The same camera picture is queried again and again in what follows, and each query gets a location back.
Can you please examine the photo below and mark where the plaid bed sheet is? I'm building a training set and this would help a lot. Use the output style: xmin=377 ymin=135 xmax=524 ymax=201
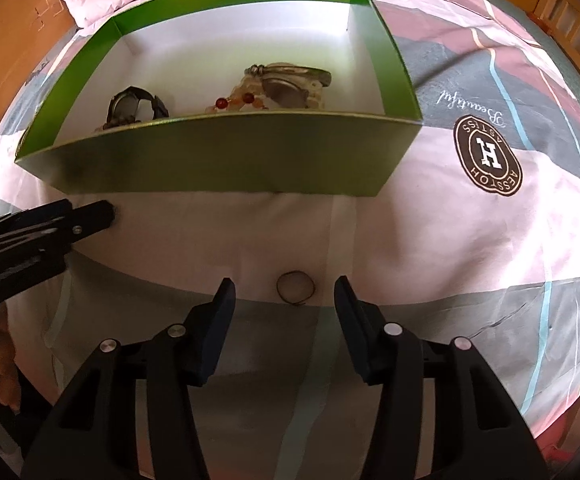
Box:
xmin=0 ymin=0 xmax=580 ymax=476

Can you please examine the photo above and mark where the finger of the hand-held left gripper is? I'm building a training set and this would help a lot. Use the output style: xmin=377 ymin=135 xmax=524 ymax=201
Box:
xmin=0 ymin=199 xmax=116 ymax=257

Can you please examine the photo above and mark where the black wristwatch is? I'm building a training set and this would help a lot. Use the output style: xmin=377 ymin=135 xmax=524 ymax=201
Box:
xmin=104 ymin=86 xmax=169 ymax=128

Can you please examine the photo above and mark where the wooden headboard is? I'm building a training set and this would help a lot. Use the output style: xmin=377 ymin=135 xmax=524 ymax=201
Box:
xmin=0 ymin=0 xmax=78 ymax=106

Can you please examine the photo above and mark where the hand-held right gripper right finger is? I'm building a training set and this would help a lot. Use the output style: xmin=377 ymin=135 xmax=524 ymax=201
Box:
xmin=334 ymin=276 xmax=535 ymax=480

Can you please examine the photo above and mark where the orange bead bracelet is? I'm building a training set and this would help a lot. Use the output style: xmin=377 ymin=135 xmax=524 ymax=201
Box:
xmin=205 ymin=92 xmax=271 ymax=113

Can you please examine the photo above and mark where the person's left hand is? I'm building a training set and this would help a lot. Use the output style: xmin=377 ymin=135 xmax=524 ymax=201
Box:
xmin=0 ymin=305 xmax=21 ymax=411

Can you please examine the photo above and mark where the thin metal ring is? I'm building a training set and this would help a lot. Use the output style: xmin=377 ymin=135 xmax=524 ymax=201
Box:
xmin=276 ymin=271 xmax=315 ymax=306

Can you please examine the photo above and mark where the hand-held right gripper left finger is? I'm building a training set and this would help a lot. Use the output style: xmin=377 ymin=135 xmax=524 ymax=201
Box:
xmin=20 ymin=277 xmax=237 ymax=480

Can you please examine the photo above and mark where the green cardboard box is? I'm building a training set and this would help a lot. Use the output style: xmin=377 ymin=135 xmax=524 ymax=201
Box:
xmin=14 ymin=0 xmax=423 ymax=197

